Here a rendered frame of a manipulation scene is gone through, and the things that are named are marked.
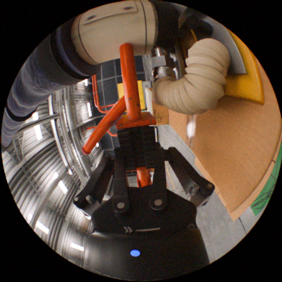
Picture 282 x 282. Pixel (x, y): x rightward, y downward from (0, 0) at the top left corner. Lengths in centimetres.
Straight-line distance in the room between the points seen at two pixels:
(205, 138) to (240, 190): 12
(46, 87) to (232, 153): 33
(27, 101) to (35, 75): 10
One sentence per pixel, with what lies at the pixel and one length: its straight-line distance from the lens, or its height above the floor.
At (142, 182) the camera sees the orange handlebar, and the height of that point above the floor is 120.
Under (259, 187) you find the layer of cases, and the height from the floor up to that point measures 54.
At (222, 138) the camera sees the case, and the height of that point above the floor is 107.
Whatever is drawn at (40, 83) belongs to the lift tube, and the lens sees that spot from 23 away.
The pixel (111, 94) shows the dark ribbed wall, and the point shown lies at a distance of 1107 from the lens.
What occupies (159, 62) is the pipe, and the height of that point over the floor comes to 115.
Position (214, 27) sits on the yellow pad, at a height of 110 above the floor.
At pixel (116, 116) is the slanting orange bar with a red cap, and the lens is 17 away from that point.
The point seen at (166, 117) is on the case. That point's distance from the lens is 173.
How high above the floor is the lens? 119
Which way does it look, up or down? level
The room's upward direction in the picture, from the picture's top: 97 degrees counter-clockwise
